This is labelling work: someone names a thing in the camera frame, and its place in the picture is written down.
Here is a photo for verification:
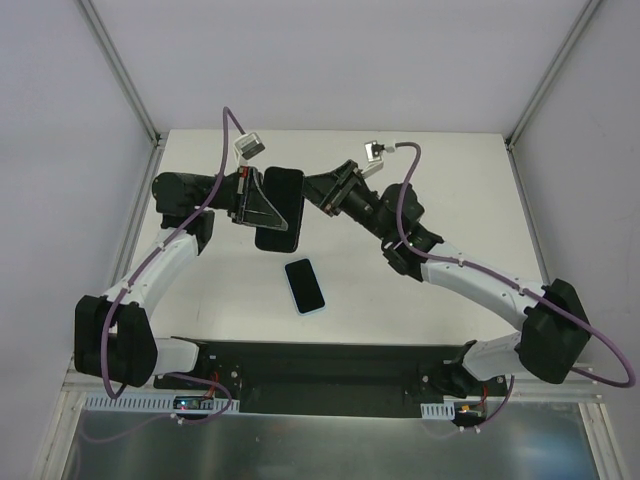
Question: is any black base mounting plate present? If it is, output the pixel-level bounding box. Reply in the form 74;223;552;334
152;339;517;416

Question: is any left aluminium frame post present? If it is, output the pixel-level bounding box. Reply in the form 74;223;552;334
74;0;162;146

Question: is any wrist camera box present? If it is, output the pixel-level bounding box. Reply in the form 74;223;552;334
361;140;395;179
233;132;266;166

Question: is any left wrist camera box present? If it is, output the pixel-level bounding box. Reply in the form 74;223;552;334
233;132;266;166

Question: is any right aluminium frame post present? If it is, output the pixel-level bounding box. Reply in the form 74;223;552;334
505;0;604;152

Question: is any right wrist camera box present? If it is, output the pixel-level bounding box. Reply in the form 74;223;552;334
361;140;395;179

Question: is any aluminium frame post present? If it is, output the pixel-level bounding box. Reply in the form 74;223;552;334
505;0;604;152
74;0;162;146

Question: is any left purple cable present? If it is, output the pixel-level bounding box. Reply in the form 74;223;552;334
102;105;251;400

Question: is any left white cable duct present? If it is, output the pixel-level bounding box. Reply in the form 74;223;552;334
84;393;240;415

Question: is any black phone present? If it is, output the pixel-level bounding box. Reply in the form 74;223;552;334
254;166;304;253

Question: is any blue-cased smartphone on table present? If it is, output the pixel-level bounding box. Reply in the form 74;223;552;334
284;259;326;315

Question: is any right white cable duct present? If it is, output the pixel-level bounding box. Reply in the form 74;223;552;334
420;401;456;421

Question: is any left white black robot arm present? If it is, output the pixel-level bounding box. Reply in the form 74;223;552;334
73;166;304;389

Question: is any white cable duct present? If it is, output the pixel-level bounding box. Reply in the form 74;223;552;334
84;393;240;415
420;401;456;421

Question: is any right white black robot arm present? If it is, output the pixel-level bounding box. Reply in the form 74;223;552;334
303;161;591;398

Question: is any shiny metal front panel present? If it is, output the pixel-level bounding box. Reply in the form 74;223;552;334
63;401;598;479

